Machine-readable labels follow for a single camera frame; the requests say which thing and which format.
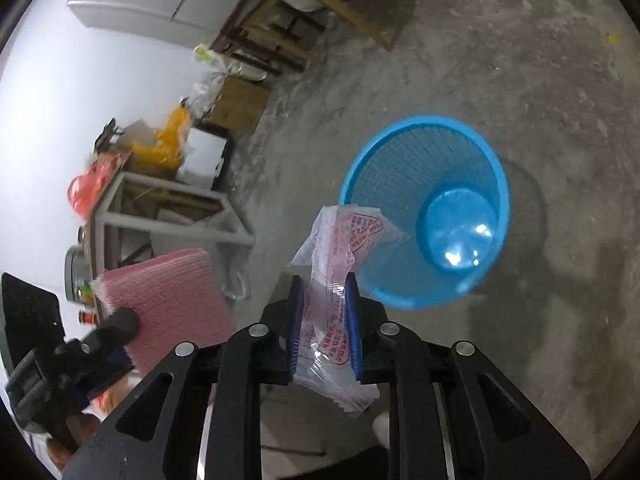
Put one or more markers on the white side table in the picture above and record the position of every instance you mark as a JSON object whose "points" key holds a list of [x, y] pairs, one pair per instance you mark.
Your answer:
{"points": [[152, 206]]}

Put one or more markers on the yellow plastic bag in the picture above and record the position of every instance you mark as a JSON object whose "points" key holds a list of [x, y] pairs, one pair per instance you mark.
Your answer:
{"points": [[167, 150]]}

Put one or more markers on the blue mesh trash basket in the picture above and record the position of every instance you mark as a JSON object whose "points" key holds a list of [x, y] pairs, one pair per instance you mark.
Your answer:
{"points": [[440, 184]]}

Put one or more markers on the brown cardboard box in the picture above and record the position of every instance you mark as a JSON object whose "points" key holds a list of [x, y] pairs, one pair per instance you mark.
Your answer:
{"points": [[238, 106]]}

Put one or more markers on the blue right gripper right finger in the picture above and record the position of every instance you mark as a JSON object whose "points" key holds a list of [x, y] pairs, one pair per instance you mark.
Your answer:
{"points": [[353, 323]]}

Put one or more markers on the clear red-printed plastic bag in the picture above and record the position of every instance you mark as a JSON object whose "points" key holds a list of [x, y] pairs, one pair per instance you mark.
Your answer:
{"points": [[340, 241]]}

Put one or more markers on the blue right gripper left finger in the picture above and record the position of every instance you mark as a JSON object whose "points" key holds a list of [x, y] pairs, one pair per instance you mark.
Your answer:
{"points": [[296, 304]]}

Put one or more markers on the dark wooden stool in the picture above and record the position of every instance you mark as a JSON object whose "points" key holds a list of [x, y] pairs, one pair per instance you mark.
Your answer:
{"points": [[273, 44]]}

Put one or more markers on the red plastic bag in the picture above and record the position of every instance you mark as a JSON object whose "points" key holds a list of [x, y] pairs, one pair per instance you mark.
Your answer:
{"points": [[84, 190]]}

